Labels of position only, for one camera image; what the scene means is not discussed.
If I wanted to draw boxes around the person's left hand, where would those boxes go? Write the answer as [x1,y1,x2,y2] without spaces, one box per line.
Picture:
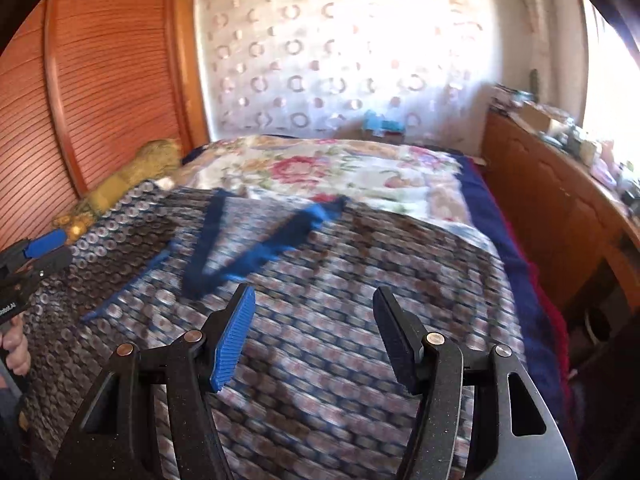
[0,314,32,377]

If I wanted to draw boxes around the pink floral bedspread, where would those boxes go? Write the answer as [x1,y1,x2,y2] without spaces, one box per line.
[182,135,501,261]

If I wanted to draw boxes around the white ring-patterned curtain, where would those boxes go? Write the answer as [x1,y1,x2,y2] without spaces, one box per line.
[192,0,543,143]

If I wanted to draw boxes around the cardboard box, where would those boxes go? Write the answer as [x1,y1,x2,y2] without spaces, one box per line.
[515,102,567,134]

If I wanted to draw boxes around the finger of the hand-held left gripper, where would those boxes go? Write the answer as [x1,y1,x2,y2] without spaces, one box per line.
[0,229,69,267]
[22,248,74,277]

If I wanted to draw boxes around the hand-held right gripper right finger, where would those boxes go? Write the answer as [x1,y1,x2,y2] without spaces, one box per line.
[372,286,576,480]

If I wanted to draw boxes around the green gold pillow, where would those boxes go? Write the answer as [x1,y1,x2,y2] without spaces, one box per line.
[52,139,183,235]

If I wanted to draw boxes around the pile of dresser clutter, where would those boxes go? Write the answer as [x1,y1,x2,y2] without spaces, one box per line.
[490,80,640,221]

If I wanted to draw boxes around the circle-patterned garment with blue trim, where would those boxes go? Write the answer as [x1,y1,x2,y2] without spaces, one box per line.
[22,180,526,480]

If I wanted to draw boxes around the dark blue blanket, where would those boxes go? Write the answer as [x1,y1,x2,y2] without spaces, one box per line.
[500,200,572,396]

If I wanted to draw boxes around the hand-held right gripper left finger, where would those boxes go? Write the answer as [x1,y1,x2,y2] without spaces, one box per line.
[50,284,256,480]

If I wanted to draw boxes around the wooden louvered wardrobe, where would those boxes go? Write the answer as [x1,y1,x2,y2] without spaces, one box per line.
[0,0,211,256]

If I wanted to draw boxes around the bright window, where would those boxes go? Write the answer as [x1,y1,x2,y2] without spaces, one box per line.
[582,0,640,161]

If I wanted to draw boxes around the blue toy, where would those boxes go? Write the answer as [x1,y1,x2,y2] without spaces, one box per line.
[362,109,407,137]

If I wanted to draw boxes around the wooden dresser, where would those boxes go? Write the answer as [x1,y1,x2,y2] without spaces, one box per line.
[480,110,640,321]

